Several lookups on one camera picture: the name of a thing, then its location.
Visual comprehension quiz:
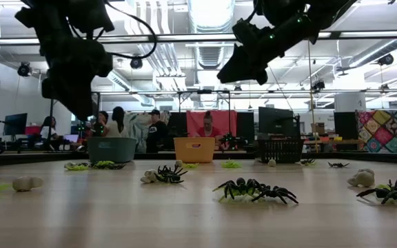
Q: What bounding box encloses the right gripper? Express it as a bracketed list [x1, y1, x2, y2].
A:
[217, 15, 320, 86]

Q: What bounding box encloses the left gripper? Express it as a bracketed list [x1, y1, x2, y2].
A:
[39, 34, 114, 121]

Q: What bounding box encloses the black partition panel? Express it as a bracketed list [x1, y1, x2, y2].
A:
[168, 112, 188, 152]
[236, 112, 256, 145]

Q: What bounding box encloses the red hanging cloth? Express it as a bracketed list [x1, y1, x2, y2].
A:
[186, 110, 238, 138]

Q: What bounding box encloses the teal plastic bin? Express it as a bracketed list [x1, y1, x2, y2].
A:
[86, 136, 138, 164]

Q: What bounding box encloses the black robot with green lights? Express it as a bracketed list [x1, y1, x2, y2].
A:
[218, 132, 248, 152]

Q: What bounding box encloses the white patterned hanging cloth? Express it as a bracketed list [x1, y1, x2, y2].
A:
[124, 110, 171, 154]

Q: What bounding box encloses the black slotted plastic basket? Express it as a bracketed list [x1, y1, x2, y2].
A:
[257, 138, 305, 164]

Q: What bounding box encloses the brown cardboard box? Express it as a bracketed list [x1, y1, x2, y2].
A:
[310, 122, 326, 136]

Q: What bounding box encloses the yellow plastic bin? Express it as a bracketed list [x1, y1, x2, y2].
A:
[173, 136, 216, 164]

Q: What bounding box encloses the cluttered wooden desk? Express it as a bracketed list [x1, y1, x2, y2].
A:
[303, 136, 360, 152]

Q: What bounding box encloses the colourful patchwork quilt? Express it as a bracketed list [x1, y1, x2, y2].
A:
[356, 109, 397, 154]

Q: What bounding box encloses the black aluminium table frame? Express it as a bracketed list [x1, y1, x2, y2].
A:
[0, 150, 397, 169]

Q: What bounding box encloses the silver ventilation duct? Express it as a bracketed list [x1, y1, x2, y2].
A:
[186, 0, 236, 110]

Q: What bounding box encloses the thin yellow cord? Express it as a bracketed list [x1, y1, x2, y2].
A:
[306, 37, 315, 153]

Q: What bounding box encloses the black workstation frame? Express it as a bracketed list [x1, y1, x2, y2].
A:
[45, 87, 289, 152]

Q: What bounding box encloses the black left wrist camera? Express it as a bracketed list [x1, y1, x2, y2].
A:
[66, 0, 115, 34]

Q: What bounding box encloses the black frame beam with lights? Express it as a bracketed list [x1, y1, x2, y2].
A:
[0, 30, 397, 45]

